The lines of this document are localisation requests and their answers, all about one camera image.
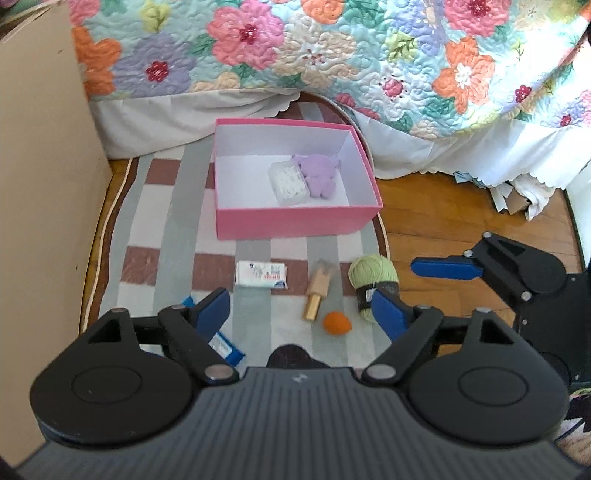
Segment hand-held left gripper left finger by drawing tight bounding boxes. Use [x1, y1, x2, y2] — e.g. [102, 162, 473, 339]
[85, 287, 241, 386]

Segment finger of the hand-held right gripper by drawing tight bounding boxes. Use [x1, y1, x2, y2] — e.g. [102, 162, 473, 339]
[410, 231, 568, 302]

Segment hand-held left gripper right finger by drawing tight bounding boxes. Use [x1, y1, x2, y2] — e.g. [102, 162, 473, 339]
[361, 288, 517, 386]

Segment blue box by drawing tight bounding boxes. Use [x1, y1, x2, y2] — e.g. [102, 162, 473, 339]
[181, 295, 246, 370]

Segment green yarn ball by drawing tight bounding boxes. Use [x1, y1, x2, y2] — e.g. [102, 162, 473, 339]
[348, 255, 400, 322]

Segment orange ball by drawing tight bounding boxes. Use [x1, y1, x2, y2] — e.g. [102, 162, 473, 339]
[322, 311, 352, 334]

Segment white tissue pack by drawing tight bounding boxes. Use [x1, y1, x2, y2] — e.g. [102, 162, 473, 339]
[235, 260, 288, 291]

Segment gold perfume bottle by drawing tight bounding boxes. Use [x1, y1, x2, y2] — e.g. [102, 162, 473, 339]
[302, 259, 335, 322]

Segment pink box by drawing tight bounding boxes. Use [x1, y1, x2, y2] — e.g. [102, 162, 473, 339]
[210, 117, 384, 241]

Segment crumpled paper scraps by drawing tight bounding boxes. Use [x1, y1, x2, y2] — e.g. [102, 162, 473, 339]
[455, 171, 529, 215]

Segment dark round object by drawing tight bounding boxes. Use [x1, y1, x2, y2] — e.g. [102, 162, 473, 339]
[268, 344, 331, 370]

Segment striped rug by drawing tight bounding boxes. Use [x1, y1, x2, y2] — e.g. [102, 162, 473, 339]
[78, 90, 393, 370]

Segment clear cotton swab box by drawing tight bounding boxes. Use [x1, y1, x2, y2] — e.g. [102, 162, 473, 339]
[268, 159, 309, 207]

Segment purple plush toy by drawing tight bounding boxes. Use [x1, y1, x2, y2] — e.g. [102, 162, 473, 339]
[291, 154, 342, 200]

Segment beige cardboard panel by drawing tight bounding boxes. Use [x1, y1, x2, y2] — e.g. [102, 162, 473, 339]
[0, 2, 114, 467]

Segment floral quilt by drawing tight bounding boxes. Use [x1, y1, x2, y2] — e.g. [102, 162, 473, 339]
[69, 0, 591, 139]

